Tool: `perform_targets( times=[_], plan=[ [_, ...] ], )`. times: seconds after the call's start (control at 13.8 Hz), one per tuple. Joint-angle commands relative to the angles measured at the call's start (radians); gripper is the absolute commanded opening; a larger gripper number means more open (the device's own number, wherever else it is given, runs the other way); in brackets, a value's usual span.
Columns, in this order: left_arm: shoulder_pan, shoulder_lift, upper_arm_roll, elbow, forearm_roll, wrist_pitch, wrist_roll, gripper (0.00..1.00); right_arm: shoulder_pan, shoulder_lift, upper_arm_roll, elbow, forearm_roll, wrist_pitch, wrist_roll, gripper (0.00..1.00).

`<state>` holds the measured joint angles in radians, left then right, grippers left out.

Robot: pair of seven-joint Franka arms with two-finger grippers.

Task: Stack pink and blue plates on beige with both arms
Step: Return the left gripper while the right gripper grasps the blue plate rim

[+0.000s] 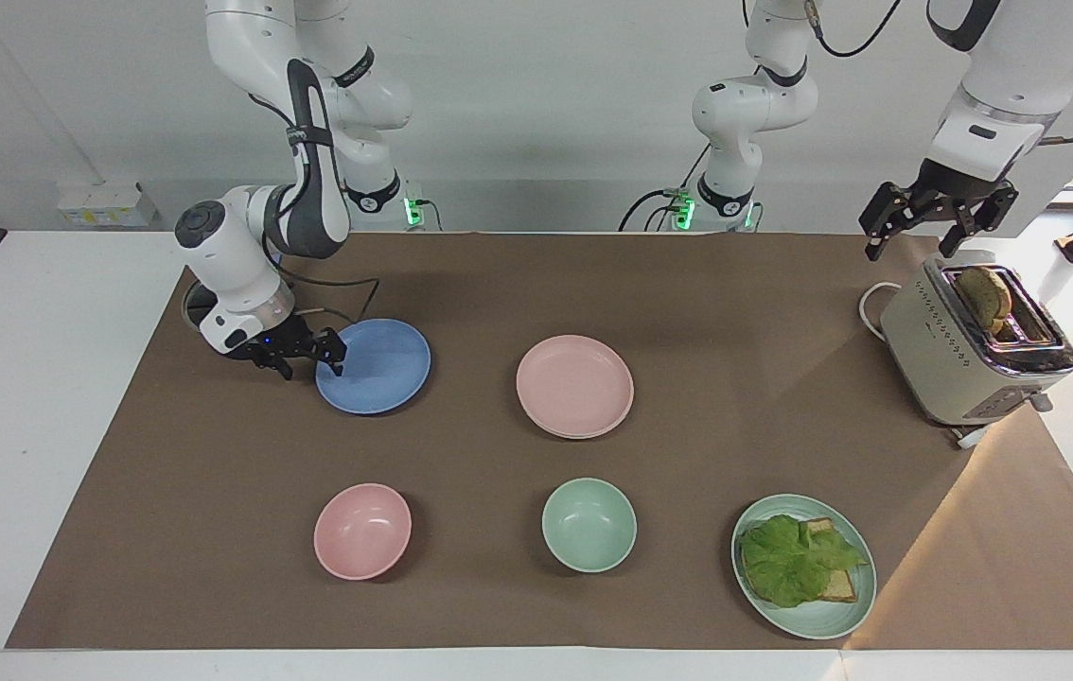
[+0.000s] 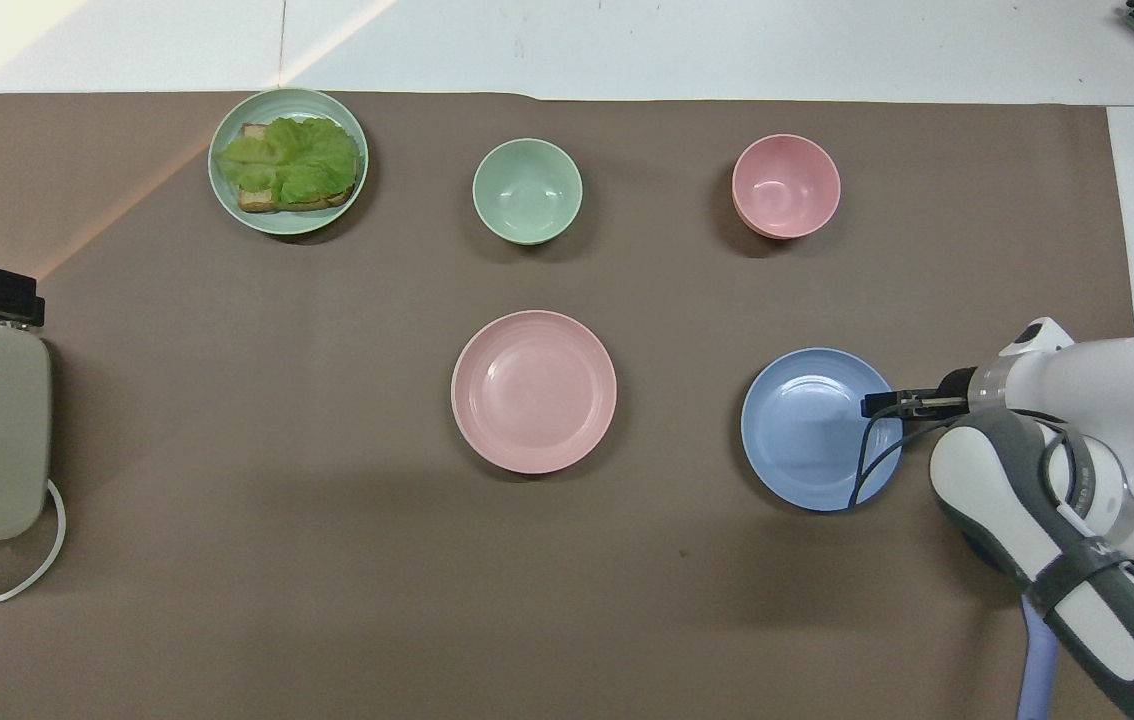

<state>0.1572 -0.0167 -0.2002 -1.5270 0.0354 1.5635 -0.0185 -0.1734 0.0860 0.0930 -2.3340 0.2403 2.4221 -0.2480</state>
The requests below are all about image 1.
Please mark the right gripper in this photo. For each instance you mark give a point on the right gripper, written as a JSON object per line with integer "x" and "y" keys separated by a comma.
{"x": 273, "y": 345}

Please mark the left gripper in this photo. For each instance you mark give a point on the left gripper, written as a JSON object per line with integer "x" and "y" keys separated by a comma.
{"x": 958, "y": 182}

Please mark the blue plate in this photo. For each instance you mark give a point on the blue plate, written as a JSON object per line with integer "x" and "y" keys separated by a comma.
{"x": 380, "y": 369}

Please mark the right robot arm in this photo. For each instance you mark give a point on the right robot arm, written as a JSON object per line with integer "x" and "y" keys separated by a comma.
{"x": 309, "y": 203}

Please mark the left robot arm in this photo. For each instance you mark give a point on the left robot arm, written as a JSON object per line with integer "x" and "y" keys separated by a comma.
{"x": 735, "y": 109}

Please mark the toasted bread slice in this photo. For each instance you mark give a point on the toasted bread slice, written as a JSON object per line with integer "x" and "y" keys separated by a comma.
{"x": 986, "y": 295}

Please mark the beige toaster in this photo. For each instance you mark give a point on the beige toaster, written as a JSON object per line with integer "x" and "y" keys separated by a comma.
{"x": 962, "y": 364}

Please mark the pink bowl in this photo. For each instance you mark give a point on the pink bowl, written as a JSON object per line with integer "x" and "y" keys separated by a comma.
{"x": 362, "y": 530}

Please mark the pink plate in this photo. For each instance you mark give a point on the pink plate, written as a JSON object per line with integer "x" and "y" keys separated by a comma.
{"x": 574, "y": 386}

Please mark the green bowl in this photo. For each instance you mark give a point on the green bowl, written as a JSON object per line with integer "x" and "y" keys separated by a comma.
{"x": 589, "y": 523}

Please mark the green lettuce leaf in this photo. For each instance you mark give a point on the green lettuce leaf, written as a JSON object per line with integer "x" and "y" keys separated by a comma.
{"x": 787, "y": 563}

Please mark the green plate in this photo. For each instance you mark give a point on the green plate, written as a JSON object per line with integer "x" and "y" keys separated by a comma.
{"x": 820, "y": 619}

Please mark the white wall outlet box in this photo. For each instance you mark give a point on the white wall outlet box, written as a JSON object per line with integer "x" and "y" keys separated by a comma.
{"x": 106, "y": 203}

